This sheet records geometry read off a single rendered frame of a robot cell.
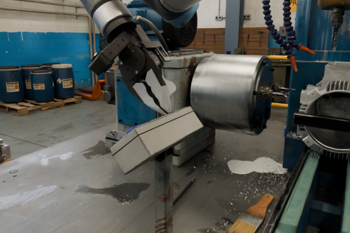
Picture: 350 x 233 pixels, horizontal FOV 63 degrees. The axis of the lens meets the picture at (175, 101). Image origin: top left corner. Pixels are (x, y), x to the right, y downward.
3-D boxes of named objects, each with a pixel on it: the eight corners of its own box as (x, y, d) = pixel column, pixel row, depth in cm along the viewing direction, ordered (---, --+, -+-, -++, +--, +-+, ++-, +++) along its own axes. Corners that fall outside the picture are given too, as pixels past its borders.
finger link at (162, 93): (191, 101, 58) (167, 64, 59) (176, 106, 53) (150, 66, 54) (181, 108, 59) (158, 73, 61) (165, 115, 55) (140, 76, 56)
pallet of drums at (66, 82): (58, 98, 595) (54, 62, 579) (82, 102, 550) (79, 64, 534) (-4, 109, 499) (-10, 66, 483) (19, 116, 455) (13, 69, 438)
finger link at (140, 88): (181, 108, 59) (158, 73, 61) (165, 115, 55) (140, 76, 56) (171, 116, 61) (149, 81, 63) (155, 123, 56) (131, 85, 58)
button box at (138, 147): (180, 143, 59) (166, 121, 60) (204, 126, 55) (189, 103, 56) (123, 176, 45) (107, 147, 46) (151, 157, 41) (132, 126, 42)
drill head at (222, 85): (190, 112, 118) (191, 51, 113) (282, 126, 99) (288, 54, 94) (154, 128, 97) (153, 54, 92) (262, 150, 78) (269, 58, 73)
